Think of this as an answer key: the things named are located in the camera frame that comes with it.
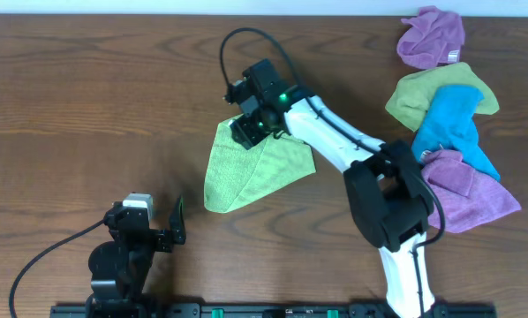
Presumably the light green cloth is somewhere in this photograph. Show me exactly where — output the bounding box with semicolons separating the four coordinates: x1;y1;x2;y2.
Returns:
204;119;316;214

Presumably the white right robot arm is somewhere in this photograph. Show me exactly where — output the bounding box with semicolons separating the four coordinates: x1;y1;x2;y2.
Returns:
224;80;442;317

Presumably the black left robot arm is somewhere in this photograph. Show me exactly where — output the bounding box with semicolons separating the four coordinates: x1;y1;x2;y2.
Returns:
85;193;186;318

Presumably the olive green cloth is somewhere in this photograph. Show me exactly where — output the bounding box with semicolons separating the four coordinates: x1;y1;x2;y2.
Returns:
385;62;500;132

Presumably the blue cloth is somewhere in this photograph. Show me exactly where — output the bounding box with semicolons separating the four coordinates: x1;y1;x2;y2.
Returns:
411;85;501;181

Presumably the small purple cloth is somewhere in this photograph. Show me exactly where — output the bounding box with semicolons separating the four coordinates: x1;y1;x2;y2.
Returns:
396;6;465;70

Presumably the large purple cloth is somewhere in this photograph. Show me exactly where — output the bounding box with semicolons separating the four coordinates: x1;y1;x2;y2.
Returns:
421;149;521;234

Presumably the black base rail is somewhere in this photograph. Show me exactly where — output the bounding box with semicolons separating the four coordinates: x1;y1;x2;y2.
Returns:
49;300;498;318

